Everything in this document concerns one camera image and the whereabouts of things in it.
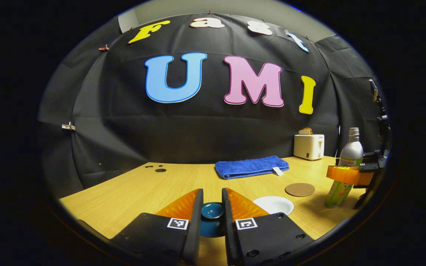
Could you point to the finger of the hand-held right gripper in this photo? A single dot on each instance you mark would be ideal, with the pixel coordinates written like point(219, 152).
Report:
point(346, 174)

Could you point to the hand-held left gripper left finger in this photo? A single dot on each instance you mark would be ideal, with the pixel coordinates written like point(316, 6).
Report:
point(194, 229)

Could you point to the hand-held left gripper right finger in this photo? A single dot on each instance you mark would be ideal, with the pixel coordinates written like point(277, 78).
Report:
point(229, 229)

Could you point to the blue teacup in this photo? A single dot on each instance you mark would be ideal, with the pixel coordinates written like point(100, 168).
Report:
point(211, 228)

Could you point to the silver green-label water bottle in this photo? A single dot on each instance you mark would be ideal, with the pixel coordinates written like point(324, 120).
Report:
point(350, 151)

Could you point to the blue teacup lid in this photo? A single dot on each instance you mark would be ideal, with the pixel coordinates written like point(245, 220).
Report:
point(212, 210)

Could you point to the round brown coaster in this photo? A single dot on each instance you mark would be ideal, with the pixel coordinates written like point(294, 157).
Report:
point(300, 190)

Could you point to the white toaster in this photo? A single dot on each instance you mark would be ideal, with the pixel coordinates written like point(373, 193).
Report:
point(307, 147)

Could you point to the white saucer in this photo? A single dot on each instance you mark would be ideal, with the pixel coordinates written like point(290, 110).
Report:
point(277, 204)

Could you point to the toast bread slice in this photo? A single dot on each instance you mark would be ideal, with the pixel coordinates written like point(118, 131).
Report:
point(305, 131)

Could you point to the blue folded towel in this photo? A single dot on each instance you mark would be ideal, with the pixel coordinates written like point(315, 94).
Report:
point(250, 167)

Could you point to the black backdrop cloth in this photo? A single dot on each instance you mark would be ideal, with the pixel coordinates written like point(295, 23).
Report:
point(205, 129)

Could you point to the white clip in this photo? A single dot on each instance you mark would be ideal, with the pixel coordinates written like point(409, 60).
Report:
point(68, 126)

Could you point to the red clip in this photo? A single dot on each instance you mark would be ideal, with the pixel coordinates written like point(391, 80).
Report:
point(104, 48)

